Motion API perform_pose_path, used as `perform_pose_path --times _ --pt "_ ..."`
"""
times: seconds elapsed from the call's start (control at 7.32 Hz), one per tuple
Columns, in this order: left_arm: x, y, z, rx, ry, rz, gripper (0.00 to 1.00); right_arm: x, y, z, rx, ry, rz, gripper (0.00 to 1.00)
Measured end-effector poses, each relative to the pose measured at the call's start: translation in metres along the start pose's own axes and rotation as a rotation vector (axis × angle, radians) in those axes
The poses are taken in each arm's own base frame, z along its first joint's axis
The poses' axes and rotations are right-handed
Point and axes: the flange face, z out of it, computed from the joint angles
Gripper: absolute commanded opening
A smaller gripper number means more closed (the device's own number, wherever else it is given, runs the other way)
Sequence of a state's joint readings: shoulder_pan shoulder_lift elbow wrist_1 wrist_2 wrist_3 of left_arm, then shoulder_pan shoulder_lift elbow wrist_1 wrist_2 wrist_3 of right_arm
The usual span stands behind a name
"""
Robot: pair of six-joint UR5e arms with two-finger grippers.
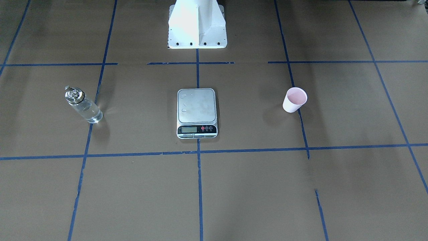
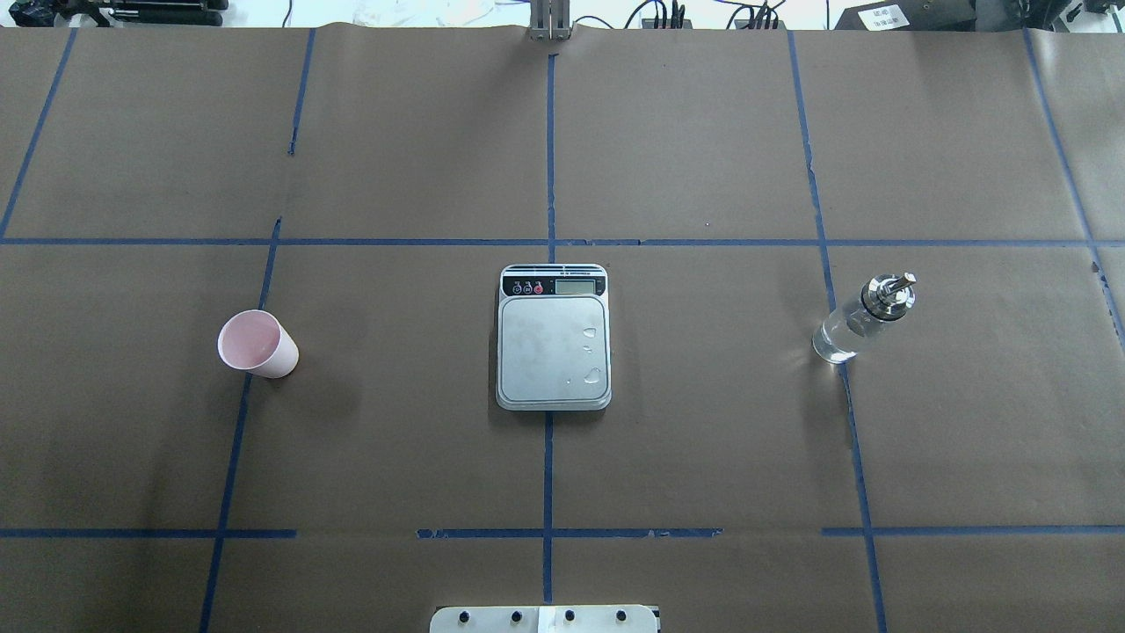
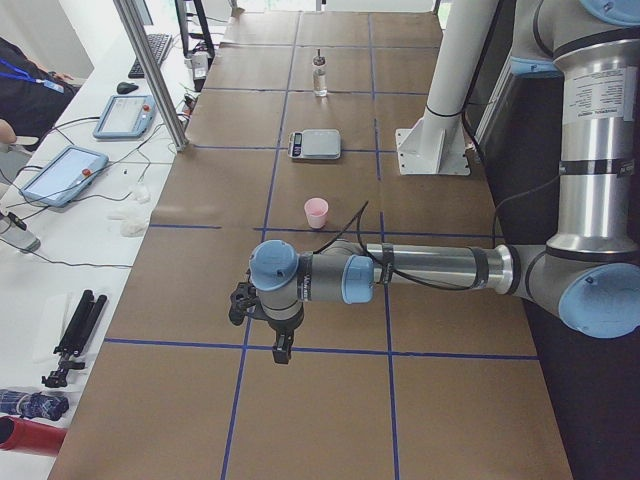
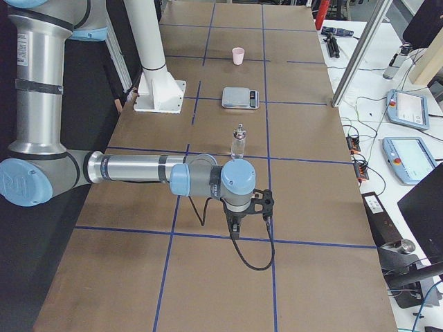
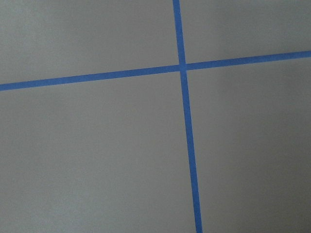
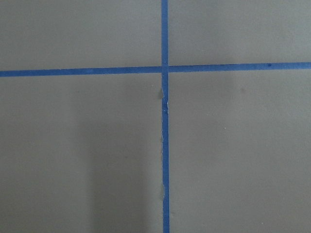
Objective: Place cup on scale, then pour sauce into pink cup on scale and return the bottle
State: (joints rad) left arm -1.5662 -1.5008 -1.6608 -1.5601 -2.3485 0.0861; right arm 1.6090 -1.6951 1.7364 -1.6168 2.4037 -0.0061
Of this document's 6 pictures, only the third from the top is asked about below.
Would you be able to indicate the silver digital kitchen scale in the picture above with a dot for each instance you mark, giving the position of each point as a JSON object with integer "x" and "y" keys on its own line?
{"x": 315, "y": 144}

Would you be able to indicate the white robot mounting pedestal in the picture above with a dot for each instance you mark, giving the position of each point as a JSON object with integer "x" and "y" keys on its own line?
{"x": 435, "y": 145}

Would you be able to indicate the pink paper cup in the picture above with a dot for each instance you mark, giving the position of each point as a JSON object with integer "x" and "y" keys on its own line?
{"x": 316, "y": 211}

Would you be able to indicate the black computer mouse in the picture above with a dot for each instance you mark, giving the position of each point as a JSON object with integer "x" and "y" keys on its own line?
{"x": 124, "y": 88}

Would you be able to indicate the white crumpled tissue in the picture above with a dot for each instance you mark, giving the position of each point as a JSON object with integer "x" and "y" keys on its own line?
{"x": 132, "y": 216}

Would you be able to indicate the person in black shirt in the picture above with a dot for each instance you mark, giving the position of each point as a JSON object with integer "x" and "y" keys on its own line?
{"x": 32, "y": 97}

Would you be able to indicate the far blue teach pendant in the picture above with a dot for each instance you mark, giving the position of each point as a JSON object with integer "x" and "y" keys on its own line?
{"x": 125, "y": 117}

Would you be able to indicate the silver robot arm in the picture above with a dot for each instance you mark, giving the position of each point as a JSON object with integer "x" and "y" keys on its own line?
{"x": 584, "y": 274}

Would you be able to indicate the glass sauce bottle metal cap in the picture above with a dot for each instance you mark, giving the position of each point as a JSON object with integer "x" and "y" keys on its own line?
{"x": 319, "y": 75}

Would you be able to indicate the blue teach pendant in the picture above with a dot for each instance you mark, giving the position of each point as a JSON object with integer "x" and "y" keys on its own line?
{"x": 125, "y": 117}
{"x": 64, "y": 177}

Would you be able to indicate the aluminium frame post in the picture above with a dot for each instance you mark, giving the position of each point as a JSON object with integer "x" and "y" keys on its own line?
{"x": 132, "y": 23}

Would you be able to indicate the red cylinder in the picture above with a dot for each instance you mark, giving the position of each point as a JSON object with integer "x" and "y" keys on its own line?
{"x": 30, "y": 437}

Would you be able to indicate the near blue teach pendant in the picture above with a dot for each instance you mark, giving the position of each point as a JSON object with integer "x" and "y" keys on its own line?
{"x": 64, "y": 177}

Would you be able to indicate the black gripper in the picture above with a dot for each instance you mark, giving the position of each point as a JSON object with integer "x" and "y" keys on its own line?
{"x": 283, "y": 327}

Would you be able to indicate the black folded tripod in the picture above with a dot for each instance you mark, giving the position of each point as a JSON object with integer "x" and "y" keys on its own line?
{"x": 75, "y": 339}

